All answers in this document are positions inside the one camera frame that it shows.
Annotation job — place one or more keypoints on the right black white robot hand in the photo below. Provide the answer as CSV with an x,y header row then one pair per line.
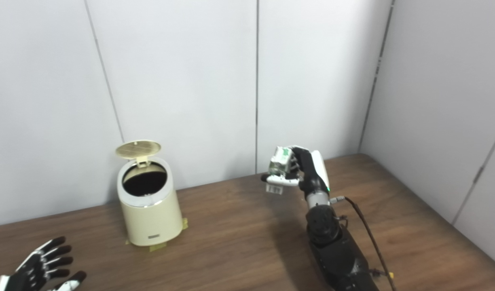
x,y
312,169

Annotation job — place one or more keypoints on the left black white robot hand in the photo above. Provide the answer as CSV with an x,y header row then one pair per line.
x,y
33,270

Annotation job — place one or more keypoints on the green white milk carton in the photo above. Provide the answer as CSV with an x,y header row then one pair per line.
x,y
279,161

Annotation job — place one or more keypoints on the cream-colored bin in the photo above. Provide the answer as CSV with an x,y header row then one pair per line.
x,y
150,218

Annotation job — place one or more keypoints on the cream round bin lid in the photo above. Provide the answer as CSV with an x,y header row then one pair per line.
x,y
138,148

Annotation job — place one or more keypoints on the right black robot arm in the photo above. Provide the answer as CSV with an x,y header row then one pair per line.
x,y
332,250

